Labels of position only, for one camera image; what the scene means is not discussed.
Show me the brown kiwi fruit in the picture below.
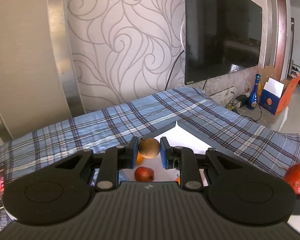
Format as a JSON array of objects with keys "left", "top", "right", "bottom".
[{"left": 138, "top": 138, "right": 160, "bottom": 159}]

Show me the black power adapter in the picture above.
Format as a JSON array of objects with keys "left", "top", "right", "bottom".
[{"left": 233, "top": 94, "right": 248, "bottom": 108}]

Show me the blue orange cardboard box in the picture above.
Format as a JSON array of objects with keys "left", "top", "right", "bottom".
[{"left": 258, "top": 66, "right": 300, "bottom": 115}]

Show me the black television cable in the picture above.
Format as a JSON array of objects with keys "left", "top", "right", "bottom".
[{"left": 165, "top": 49, "right": 186, "bottom": 91}]

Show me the red apple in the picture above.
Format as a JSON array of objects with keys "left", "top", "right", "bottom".
[{"left": 134, "top": 166, "right": 154, "bottom": 182}]

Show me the blue glass bottle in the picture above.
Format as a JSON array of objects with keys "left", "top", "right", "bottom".
[{"left": 247, "top": 74, "right": 261, "bottom": 109}]

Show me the grey white tray box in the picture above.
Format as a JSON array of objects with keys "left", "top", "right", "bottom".
[{"left": 118, "top": 120, "right": 235, "bottom": 183}]

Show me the orange tangerine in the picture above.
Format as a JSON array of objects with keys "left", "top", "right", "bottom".
[{"left": 136, "top": 153, "right": 144, "bottom": 166}]

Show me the black wall television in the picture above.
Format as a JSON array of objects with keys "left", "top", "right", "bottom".
[{"left": 185, "top": 0, "right": 262, "bottom": 85}]

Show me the blue plaid tablecloth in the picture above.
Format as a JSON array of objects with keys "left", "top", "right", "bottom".
[{"left": 0, "top": 87, "right": 300, "bottom": 235}]

